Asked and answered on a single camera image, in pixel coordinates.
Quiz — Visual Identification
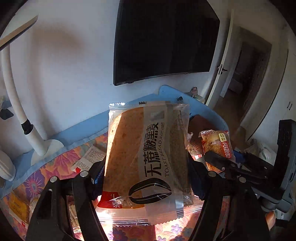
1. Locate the white door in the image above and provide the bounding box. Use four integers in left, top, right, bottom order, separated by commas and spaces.
206, 9, 235, 109

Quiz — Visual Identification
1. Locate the pink red snack packet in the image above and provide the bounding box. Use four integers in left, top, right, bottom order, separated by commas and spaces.
187, 132, 206, 165

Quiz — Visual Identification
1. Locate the white desk lamp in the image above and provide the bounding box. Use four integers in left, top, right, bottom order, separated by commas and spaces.
0, 15, 65, 166

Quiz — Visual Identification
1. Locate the white long snack package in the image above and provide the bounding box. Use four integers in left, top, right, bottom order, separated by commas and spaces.
71, 146, 106, 173

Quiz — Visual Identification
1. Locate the yellow label flat packet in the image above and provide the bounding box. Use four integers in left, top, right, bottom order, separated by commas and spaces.
9, 192, 30, 227

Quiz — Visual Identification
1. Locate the black wall television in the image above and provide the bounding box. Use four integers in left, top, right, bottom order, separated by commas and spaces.
113, 1, 220, 86

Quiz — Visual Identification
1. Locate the floral table cloth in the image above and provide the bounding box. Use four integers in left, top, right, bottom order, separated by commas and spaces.
0, 131, 232, 241

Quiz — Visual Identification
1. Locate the toast bread package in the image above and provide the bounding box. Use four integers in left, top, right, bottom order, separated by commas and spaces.
96, 101, 203, 225

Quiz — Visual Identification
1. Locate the red bun snack packet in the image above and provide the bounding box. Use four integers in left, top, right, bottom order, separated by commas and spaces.
199, 130, 236, 162

